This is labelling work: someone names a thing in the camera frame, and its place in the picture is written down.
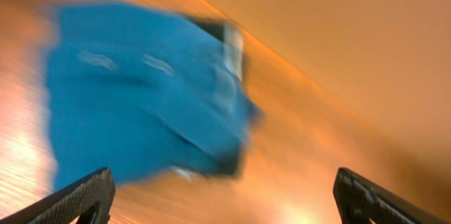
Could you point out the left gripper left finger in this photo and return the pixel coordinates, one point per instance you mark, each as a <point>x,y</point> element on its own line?
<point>87,201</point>

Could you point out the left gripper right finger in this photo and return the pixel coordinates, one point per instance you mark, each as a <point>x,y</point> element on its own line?
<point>361,201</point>

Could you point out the blue polo shirt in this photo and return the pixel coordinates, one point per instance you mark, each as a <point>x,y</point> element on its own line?
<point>142,91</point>

